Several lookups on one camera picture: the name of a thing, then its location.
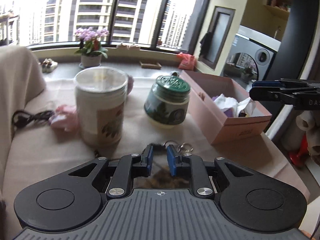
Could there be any pink fluffy cloth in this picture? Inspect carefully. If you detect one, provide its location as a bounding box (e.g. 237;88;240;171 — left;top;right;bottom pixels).
48;105;80;132

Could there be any dark framed wall panel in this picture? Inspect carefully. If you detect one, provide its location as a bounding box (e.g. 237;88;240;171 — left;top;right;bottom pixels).
198;5;236;71

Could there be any red plastic object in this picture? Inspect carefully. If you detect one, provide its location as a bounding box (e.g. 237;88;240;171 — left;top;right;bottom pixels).
289;134;310;167

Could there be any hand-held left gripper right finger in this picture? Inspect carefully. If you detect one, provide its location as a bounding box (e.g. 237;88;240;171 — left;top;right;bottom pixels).
166;144;254;199

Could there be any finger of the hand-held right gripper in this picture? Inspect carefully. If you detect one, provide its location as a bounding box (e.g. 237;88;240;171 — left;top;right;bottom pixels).
252;79;320;91
249;88;320;111

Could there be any black window frame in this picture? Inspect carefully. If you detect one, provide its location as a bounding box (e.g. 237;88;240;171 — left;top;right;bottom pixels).
0;0;216;53

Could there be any wooden wall shelf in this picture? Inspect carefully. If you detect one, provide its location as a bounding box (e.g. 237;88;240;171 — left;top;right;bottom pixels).
264;0;294;20

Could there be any potted pink orchid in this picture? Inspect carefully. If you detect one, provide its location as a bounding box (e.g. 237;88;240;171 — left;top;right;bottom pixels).
74;27;110;68

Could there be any brown furry keychain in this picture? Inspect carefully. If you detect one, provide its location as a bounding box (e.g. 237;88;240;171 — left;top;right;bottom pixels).
139;139;194;189

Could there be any beige tablecloth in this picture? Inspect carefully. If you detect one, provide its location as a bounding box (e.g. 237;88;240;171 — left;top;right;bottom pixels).
2;62;310;200

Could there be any beige cloth cover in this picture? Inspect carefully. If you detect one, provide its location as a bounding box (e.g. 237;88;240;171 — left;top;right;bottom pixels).
0;46;47;200

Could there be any black cable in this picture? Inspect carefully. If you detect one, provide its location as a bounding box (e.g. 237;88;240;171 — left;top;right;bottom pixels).
12;110;55;131

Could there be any purple cloth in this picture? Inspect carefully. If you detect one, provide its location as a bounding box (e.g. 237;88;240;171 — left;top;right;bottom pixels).
223;107;237;118

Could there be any small wooden tray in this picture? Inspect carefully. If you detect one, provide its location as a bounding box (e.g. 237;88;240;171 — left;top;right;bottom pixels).
139;60;163;70

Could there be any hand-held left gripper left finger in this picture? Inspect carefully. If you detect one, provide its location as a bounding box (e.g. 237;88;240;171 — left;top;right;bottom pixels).
67;144;154;198

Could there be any green lid glass jar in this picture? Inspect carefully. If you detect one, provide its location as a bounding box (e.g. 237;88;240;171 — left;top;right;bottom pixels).
144;75;191;130

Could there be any small shoe figurine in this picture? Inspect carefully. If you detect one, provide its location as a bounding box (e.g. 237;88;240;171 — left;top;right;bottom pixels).
41;58;58;73

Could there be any white cloth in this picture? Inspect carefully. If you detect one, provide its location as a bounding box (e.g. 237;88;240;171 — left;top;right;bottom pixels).
212;93;256;117

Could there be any pink cardboard box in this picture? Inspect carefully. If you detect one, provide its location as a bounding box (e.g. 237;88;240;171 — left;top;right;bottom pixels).
180;70;273;145

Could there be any clear lid tall canister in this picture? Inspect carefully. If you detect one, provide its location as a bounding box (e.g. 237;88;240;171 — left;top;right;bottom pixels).
74;66;128;147

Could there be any grey washing machine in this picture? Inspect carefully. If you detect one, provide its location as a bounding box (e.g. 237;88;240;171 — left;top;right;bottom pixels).
223;25;282;86

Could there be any dark hanging cloth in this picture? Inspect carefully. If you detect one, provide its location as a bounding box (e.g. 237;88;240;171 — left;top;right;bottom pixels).
200;32;213;58

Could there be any pink plastic bag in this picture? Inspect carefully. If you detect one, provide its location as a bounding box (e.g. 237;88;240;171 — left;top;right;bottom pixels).
177;52;196;71

